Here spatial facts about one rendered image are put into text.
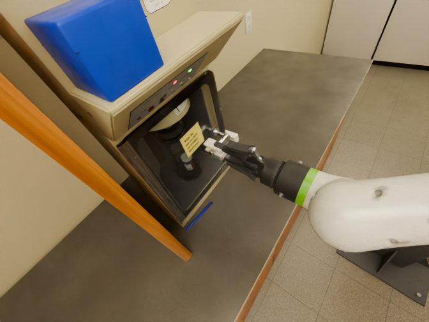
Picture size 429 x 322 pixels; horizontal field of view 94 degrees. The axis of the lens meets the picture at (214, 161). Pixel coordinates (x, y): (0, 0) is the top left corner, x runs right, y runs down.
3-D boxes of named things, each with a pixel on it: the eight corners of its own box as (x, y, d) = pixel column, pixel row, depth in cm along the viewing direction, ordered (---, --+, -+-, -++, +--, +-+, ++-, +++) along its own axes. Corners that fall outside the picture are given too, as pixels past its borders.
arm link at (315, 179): (358, 232, 46) (381, 188, 44) (365, 252, 35) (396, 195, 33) (297, 202, 53) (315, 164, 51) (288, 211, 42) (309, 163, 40)
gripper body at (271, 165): (285, 174, 55) (255, 161, 59) (288, 154, 48) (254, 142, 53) (272, 195, 52) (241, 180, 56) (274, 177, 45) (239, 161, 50)
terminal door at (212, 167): (180, 221, 70) (117, 143, 39) (230, 161, 83) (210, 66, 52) (182, 222, 70) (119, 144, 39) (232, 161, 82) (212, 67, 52)
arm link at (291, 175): (295, 193, 41) (291, 212, 48) (317, 154, 46) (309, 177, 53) (269, 181, 44) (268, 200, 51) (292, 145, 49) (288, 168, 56)
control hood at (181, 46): (106, 138, 38) (66, 92, 30) (209, 57, 51) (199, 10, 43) (143, 161, 32) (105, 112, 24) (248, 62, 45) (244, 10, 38)
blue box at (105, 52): (76, 88, 30) (21, 20, 23) (127, 57, 34) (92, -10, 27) (111, 103, 25) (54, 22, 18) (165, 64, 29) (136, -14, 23)
